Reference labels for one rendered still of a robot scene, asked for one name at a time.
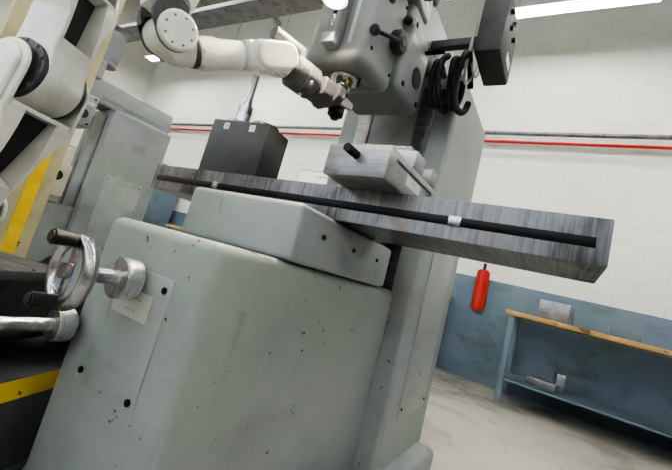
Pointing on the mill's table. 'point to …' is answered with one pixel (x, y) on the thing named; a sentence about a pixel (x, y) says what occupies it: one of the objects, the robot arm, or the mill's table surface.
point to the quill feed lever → (392, 38)
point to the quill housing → (361, 46)
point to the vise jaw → (414, 160)
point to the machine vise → (378, 171)
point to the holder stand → (244, 148)
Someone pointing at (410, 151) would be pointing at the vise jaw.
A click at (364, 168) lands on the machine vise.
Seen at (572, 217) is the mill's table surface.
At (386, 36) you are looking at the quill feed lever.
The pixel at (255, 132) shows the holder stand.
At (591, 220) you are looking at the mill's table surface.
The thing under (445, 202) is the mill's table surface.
